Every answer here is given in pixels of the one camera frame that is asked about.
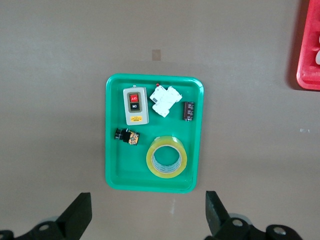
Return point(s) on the red tray with fittings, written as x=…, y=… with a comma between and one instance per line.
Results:
x=306, y=62

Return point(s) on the green plastic tray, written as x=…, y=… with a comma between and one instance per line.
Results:
x=130, y=170

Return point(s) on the white circuit breaker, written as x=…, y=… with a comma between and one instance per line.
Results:
x=163, y=102

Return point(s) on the brown tape patch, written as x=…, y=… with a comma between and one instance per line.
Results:
x=156, y=55

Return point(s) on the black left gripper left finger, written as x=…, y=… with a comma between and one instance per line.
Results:
x=75, y=217

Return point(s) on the black cylindrical capacitor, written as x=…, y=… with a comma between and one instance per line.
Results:
x=189, y=111

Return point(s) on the white and brass pipe fitting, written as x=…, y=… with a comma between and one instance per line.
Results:
x=318, y=57

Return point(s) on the grey on-off switch box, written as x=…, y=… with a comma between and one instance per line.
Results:
x=136, y=117

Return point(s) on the black push button switch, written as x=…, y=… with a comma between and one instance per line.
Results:
x=125, y=136

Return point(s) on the clear yellowish tape roll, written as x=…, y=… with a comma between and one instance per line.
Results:
x=170, y=141

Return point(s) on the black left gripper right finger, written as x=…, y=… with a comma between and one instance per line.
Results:
x=220, y=220

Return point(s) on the small white tape scrap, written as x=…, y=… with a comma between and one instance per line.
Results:
x=304, y=130

